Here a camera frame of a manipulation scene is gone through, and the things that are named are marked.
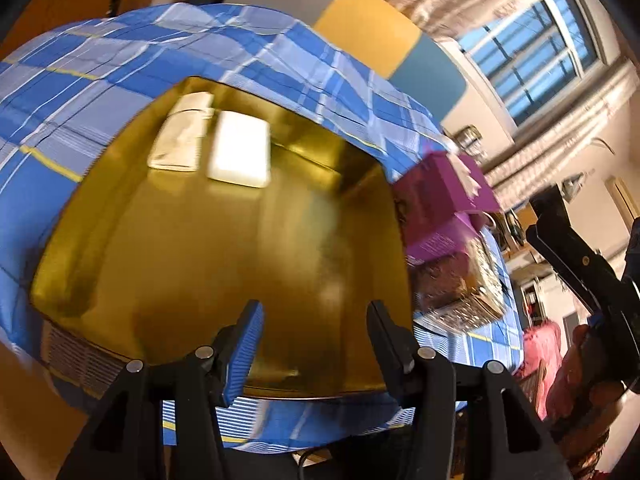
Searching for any window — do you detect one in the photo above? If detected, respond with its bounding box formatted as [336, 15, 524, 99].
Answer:
[457, 0, 608, 128]

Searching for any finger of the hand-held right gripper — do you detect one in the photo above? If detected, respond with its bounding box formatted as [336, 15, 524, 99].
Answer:
[530, 187, 626, 281]
[525, 225, 608, 317]

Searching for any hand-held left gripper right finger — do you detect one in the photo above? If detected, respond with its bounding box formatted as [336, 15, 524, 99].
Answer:
[366, 300, 573, 480]

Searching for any yellow teal headboard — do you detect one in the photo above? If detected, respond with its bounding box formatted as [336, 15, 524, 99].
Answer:
[314, 0, 468, 122]

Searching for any person's right hand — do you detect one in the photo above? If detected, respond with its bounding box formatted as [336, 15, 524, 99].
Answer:
[560, 324, 632, 468]

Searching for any blue plaid bed sheet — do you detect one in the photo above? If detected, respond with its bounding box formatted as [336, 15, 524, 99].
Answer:
[0, 2, 526, 456]

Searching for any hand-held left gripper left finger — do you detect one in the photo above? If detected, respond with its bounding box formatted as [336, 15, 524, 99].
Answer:
[55, 300, 266, 480]

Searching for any beige curtain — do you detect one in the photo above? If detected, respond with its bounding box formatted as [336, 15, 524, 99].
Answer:
[375, 0, 640, 206]

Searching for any shiny gold tray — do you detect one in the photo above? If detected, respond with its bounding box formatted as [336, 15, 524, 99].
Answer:
[29, 76, 415, 401]

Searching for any black cable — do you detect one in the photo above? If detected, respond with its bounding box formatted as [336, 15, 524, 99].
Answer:
[296, 447, 333, 480]

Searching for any pink red blanket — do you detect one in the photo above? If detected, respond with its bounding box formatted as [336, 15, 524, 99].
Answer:
[515, 319, 567, 422]

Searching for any wooden cabinet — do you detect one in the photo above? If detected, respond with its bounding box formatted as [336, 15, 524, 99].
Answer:
[0, 0, 168, 61]

